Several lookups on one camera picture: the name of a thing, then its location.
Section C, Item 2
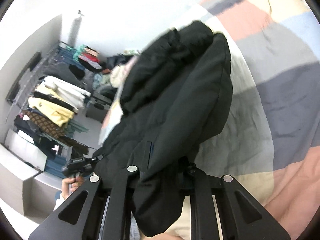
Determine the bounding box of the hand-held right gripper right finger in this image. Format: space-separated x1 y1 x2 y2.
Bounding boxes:
179 157 292 240

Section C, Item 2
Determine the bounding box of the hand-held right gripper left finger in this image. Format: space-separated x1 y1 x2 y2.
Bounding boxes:
29 165 140 240

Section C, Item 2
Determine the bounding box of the black puffer jacket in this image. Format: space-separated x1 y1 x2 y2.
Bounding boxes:
91 20 233 238

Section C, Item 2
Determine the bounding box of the person's left forearm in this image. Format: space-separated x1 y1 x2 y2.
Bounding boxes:
52 191 66 212

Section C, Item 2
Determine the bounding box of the pile of mixed clothes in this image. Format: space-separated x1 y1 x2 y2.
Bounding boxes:
94 52 140 95

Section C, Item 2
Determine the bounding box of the grey metal clothes rack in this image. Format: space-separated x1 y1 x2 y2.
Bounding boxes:
6 40 75 120

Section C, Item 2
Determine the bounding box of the teal drying hanger with clothes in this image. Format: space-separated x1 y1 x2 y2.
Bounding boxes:
74 44 103 72

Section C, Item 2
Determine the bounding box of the person's left hand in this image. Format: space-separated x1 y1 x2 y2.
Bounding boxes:
61 176 84 200

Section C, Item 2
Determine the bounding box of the beige cloth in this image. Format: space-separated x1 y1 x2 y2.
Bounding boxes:
162 197 193 238

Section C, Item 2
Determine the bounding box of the teal hanging garment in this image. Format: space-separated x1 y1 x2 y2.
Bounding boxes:
67 119 89 133

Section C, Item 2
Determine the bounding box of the black suitcase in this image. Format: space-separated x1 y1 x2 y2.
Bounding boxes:
86 91 113 123

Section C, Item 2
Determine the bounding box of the white storage box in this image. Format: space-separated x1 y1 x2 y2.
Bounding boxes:
0 129 62 217

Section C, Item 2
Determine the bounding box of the yellow fleece robe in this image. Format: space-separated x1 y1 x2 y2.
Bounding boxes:
28 96 75 127

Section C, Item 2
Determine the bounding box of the black hanging garment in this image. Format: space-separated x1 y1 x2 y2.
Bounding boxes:
34 91 79 112

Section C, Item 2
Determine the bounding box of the white fleece robe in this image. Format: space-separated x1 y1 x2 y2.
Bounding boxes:
44 76 92 109

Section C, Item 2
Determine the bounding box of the dark grey hoodie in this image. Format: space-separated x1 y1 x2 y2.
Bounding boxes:
45 62 87 80

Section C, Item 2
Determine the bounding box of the white air conditioner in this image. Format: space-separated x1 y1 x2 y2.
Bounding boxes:
70 16 82 47

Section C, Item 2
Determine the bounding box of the patchwork checked bed blanket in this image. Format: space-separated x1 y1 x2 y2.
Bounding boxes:
100 0 320 240

